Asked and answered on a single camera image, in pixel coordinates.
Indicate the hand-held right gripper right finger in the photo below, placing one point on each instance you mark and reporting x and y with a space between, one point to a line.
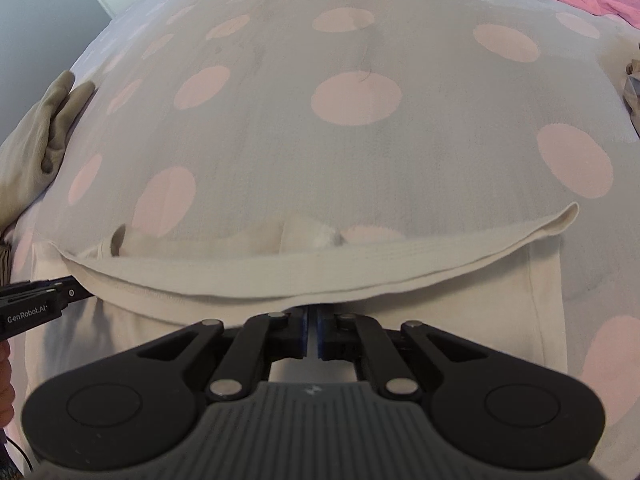
321 337

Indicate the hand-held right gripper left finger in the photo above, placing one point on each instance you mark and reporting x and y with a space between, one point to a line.
299 337

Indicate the khaki garment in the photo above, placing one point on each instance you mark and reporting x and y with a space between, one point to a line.
30 160

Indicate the grey pink-dotted bed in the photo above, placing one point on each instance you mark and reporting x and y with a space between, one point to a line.
280 160

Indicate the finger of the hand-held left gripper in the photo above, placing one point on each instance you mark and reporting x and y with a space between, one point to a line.
50 290

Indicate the cream t-shirt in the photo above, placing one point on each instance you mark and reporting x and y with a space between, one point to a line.
450 310

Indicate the grey garment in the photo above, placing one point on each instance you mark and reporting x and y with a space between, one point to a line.
632 97

